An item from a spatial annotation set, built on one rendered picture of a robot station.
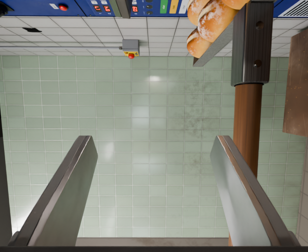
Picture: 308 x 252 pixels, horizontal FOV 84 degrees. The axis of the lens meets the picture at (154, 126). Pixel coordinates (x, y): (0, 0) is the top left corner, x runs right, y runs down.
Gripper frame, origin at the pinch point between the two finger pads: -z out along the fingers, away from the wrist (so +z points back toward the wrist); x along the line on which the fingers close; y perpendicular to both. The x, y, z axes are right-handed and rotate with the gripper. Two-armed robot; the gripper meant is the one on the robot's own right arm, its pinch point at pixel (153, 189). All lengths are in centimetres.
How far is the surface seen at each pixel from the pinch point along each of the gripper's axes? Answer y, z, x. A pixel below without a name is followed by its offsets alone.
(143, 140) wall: 96, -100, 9
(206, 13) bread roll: -4.1, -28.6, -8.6
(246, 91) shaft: 2.0, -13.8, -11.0
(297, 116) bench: 45, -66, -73
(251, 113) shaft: 4.0, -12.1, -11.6
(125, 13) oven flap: -1, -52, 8
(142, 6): -1, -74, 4
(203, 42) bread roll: 2.1, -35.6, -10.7
